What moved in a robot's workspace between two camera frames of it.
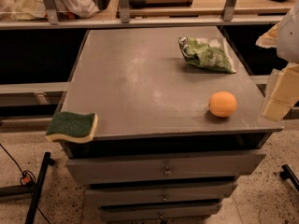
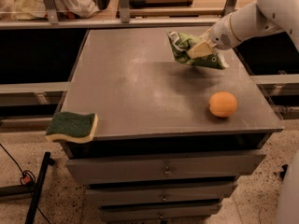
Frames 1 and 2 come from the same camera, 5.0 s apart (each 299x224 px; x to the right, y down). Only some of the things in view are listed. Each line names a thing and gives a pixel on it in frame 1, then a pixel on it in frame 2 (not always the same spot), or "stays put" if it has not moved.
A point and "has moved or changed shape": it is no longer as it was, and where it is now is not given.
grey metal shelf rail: x=49 y=18 stays put
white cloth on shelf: x=29 y=5 stays put
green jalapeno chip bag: x=209 y=53 has moved or changed shape
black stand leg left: x=34 y=189 stays put
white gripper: x=290 y=39 to x=220 y=35
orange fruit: x=222 y=104 stays put
